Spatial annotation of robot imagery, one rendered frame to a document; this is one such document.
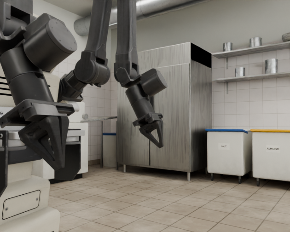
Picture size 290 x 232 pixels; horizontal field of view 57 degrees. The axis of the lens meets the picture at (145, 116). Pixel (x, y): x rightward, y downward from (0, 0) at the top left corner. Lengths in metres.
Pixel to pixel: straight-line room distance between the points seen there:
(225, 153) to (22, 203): 3.43
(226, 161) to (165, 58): 1.79
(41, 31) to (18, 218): 0.55
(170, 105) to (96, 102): 2.14
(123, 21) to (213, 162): 3.38
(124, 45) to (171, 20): 4.64
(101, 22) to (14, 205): 0.60
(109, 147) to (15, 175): 4.56
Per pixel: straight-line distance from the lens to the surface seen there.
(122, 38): 0.87
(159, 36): 5.55
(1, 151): 0.67
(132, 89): 0.82
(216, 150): 4.05
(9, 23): 0.50
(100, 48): 0.92
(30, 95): 0.44
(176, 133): 4.02
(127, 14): 0.89
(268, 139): 3.84
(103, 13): 0.94
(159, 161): 4.21
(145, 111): 0.80
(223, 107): 4.71
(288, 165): 3.84
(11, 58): 0.48
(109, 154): 5.37
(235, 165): 3.99
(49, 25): 0.43
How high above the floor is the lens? 0.83
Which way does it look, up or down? 2 degrees up
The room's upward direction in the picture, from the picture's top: straight up
